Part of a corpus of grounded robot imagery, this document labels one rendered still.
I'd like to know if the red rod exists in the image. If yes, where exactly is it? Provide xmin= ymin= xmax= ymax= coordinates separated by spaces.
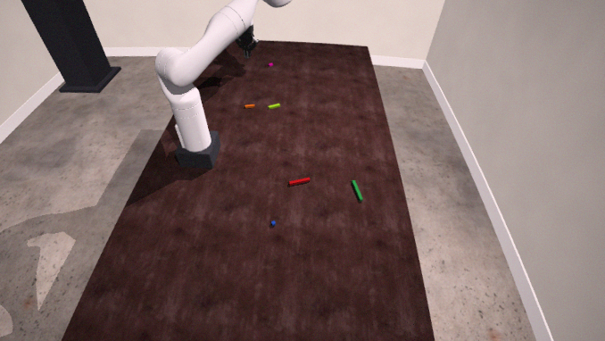
xmin=289 ymin=178 xmax=310 ymax=186

